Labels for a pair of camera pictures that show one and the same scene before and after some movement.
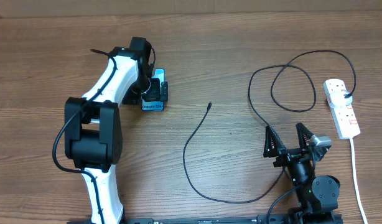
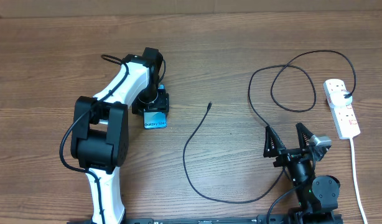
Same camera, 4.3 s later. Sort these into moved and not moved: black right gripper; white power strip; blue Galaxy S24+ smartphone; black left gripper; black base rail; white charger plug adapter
Moved: blue Galaxy S24+ smartphone; black left gripper
Not moved: black base rail; black right gripper; white power strip; white charger plug adapter
